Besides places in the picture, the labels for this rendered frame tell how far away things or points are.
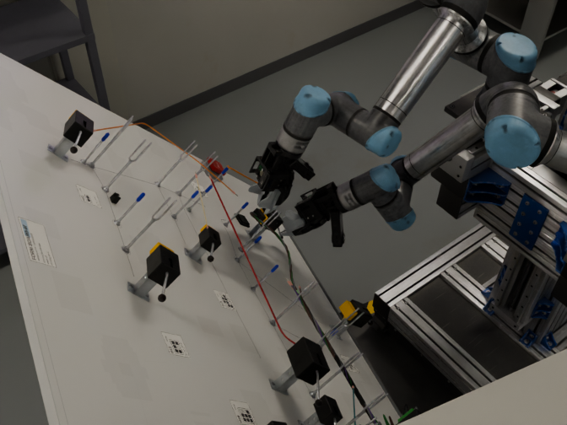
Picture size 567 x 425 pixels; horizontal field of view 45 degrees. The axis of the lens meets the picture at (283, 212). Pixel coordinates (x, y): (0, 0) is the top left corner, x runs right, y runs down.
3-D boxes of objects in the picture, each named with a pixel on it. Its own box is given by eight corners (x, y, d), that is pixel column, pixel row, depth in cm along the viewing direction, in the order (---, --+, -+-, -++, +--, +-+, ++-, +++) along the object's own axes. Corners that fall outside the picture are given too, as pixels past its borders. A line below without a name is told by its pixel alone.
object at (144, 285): (127, 318, 113) (162, 282, 111) (126, 277, 122) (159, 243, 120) (150, 330, 115) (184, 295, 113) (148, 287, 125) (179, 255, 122)
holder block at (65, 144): (44, 167, 129) (72, 133, 126) (48, 141, 138) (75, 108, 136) (65, 180, 131) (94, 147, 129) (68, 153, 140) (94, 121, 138)
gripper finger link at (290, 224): (271, 220, 189) (299, 207, 185) (283, 237, 191) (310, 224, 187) (268, 226, 186) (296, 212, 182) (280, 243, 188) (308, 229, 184)
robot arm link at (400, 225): (421, 200, 186) (401, 172, 181) (416, 229, 179) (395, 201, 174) (396, 207, 191) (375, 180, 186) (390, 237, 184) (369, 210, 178)
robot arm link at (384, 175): (403, 196, 173) (386, 173, 169) (366, 213, 178) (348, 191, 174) (402, 177, 179) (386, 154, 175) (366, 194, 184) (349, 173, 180)
